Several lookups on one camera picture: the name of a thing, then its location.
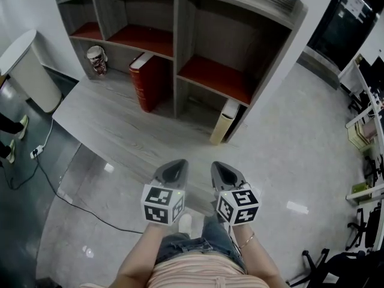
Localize white power cable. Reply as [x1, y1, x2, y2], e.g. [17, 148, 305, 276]
[41, 117, 55, 149]

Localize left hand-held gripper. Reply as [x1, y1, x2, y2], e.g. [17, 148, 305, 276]
[140, 158, 189, 227]

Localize white power strip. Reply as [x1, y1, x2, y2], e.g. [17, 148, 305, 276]
[29, 145, 45, 159]

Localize stack of yellow green boxes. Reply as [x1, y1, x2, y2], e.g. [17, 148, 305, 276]
[347, 121, 376, 150]

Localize small green box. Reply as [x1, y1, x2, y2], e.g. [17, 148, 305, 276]
[350, 183, 370, 195]

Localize thin gold bracelet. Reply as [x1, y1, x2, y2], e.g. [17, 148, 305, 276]
[239, 232, 256, 249]

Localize beige hardcover book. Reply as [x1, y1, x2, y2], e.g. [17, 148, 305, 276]
[209, 98, 241, 146]

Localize person's left forearm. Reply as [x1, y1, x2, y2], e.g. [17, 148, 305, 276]
[115, 219, 169, 288]

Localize white rounded bin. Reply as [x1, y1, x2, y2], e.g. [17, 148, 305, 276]
[0, 29, 64, 114]

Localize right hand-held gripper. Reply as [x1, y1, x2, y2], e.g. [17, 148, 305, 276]
[209, 160, 261, 227]

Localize white paper label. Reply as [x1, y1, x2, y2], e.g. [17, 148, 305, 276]
[341, 0, 374, 21]

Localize pink striped shirt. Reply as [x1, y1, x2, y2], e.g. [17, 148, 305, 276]
[146, 250, 271, 288]

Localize black floor cable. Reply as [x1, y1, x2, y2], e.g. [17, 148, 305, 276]
[0, 154, 145, 235]

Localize red hardcover book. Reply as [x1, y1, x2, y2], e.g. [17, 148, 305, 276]
[128, 52, 169, 113]

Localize person's right forearm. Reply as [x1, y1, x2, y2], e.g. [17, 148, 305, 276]
[229, 222, 289, 288]

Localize blue denim shorts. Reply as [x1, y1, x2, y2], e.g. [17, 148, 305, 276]
[154, 214, 248, 274]

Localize black office chair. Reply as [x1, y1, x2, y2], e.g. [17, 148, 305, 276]
[284, 247, 384, 288]
[345, 202, 384, 252]

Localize grey wooden shelf red insets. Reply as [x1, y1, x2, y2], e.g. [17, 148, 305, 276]
[55, 0, 308, 143]

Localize white red printed cup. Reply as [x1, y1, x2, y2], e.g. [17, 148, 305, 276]
[86, 45, 108, 76]

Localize black tall cabinet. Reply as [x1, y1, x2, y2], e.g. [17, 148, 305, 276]
[307, 0, 382, 71]

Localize white office desk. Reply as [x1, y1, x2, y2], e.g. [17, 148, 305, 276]
[338, 54, 384, 204]

